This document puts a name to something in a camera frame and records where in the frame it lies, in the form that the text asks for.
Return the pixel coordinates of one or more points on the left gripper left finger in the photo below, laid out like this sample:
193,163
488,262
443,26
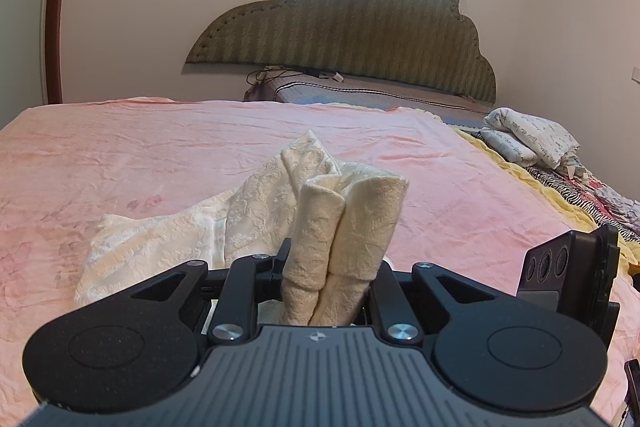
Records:
238,292

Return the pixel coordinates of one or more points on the green upholstered headboard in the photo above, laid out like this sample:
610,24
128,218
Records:
427,43

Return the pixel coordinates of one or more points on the white printed pillow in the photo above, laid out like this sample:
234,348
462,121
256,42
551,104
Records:
529,140

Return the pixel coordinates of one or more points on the cream white pants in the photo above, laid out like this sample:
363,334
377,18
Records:
339,217

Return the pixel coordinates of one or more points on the brown wooden door frame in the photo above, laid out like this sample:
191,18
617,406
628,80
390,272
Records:
51,46

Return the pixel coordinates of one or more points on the grey striped pillow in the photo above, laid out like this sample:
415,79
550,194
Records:
297,88

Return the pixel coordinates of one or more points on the yellow patterned blanket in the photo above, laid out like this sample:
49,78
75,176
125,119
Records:
586,201

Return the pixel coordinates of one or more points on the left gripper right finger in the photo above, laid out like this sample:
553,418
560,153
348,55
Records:
398,307

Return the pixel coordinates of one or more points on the pink bed sheet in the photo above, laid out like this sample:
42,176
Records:
64,167

